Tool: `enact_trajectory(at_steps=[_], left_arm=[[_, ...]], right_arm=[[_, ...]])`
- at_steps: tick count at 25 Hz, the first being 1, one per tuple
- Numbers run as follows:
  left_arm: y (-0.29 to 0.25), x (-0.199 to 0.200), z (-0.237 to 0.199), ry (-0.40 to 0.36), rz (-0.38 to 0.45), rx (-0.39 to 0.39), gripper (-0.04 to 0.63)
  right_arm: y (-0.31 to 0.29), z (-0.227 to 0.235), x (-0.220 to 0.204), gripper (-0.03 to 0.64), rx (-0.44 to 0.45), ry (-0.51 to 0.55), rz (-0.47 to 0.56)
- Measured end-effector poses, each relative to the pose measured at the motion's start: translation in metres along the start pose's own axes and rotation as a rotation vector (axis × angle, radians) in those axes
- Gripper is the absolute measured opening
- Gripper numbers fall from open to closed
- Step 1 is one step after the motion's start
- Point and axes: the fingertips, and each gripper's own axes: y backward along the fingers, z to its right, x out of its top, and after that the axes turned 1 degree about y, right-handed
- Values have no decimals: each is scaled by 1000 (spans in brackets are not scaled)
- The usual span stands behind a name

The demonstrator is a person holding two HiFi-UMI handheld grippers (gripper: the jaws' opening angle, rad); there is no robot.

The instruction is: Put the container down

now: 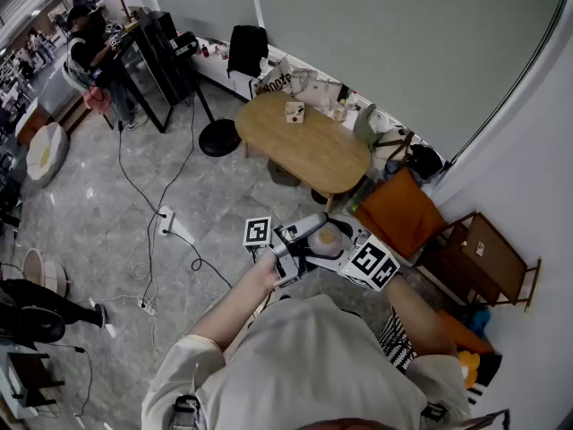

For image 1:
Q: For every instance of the white power strip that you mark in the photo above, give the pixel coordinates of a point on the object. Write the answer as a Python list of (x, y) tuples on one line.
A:
[(165, 220), (147, 306)]

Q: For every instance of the black backpack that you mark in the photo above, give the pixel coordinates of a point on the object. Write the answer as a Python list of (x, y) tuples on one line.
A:
[(247, 49)]

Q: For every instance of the round wooden stool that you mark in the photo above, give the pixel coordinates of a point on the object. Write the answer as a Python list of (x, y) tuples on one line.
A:
[(45, 271)]

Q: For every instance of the person's right forearm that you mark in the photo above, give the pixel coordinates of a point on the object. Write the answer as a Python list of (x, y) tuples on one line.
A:
[(414, 316)]

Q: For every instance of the black office chair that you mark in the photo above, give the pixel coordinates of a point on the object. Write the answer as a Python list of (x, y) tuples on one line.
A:
[(36, 323)]

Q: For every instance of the yellow plush toy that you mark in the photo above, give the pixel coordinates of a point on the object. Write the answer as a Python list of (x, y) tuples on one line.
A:
[(469, 367)]

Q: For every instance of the grey-green bag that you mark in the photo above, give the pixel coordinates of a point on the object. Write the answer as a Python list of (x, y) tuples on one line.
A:
[(365, 126)]

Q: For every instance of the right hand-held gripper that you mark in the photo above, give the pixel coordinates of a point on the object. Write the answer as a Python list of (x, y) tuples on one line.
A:
[(369, 262)]

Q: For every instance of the grey harness buckle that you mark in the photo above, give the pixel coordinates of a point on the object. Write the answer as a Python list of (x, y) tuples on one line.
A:
[(185, 412)]

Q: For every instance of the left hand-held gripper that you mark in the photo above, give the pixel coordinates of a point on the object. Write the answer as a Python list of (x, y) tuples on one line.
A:
[(286, 244)]

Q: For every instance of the orange pillow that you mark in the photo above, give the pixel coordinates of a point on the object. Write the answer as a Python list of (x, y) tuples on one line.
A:
[(463, 336)]

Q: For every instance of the person's left forearm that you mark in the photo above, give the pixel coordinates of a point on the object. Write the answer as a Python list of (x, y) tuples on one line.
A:
[(237, 305)]

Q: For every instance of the dark wooden side table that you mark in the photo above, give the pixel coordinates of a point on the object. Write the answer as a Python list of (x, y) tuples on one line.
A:
[(488, 258)]

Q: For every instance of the white low shelf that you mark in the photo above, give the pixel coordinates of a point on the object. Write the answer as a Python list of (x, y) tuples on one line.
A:
[(215, 67)]

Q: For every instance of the small black table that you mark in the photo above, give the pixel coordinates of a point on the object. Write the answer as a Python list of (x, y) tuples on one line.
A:
[(33, 376)]

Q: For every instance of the black glass-door cabinet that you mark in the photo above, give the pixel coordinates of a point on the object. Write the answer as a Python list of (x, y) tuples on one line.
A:
[(152, 74)]

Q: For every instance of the clear plastic bottle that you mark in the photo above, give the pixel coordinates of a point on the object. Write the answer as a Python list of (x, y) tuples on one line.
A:
[(340, 111), (353, 100)]

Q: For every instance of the small white card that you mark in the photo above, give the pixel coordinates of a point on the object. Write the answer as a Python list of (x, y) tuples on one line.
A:
[(480, 249)]

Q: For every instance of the flower-shaped floor cushion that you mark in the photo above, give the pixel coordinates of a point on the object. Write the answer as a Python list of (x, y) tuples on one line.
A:
[(47, 152)]

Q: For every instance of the oval wooden table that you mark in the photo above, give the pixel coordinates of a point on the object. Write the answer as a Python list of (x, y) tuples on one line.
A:
[(309, 146)]

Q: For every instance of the grey bag under table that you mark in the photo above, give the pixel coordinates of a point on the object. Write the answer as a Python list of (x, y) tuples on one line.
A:
[(283, 174)]

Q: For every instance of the black bag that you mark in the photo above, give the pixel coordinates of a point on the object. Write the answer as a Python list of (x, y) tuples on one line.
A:
[(425, 161)]

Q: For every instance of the white printed tote bag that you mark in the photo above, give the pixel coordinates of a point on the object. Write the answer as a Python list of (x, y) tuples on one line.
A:
[(279, 81)]

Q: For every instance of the pink stool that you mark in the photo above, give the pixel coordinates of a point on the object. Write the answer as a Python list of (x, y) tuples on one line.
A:
[(96, 101)]

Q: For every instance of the orange seat cushion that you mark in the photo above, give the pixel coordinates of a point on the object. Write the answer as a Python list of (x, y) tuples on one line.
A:
[(398, 213)]

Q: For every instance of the blue plush toy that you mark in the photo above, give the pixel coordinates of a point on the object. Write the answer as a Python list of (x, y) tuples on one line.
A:
[(481, 323)]

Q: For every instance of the black round floor stand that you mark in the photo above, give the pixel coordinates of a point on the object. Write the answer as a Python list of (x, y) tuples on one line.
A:
[(218, 138)]

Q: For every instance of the black and white striped rug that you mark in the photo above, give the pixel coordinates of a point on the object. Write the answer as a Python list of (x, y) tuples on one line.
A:
[(398, 343)]

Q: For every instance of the person's white shirt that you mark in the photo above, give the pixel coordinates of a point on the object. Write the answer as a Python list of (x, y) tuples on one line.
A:
[(304, 365)]

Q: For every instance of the clear round container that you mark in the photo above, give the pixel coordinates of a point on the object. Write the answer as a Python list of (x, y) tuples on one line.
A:
[(326, 239)]

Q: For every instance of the red bottle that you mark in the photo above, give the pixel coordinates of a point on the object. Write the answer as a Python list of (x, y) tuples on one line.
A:
[(205, 51)]

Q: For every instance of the black printer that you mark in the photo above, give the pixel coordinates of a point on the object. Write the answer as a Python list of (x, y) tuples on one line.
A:
[(184, 44)]

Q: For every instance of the small wooden box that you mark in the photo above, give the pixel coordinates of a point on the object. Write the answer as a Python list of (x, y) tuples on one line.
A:
[(295, 112)]

